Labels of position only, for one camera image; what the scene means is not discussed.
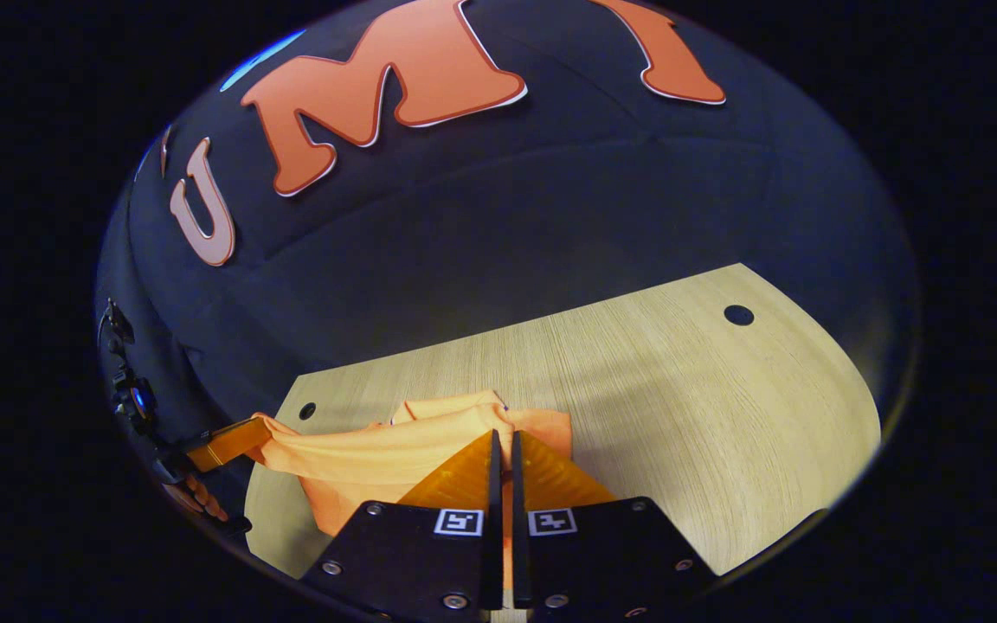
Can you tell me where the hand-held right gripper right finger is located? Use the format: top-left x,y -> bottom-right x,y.
511,430 -> 718,620

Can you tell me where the orange T-shirt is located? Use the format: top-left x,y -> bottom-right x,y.
252,389 -> 573,607

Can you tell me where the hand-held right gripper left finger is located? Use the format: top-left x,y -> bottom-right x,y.
301,430 -> 502,620

